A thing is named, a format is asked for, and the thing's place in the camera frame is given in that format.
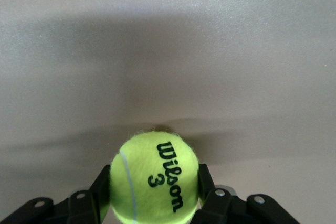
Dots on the brown table cover sheet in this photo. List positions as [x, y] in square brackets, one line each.
[78, 51]

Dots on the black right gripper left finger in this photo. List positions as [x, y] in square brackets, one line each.
[78, 208]

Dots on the Wilson print tennis ball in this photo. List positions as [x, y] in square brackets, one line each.
[147, 161]

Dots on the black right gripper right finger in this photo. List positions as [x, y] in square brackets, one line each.
[223, 208]

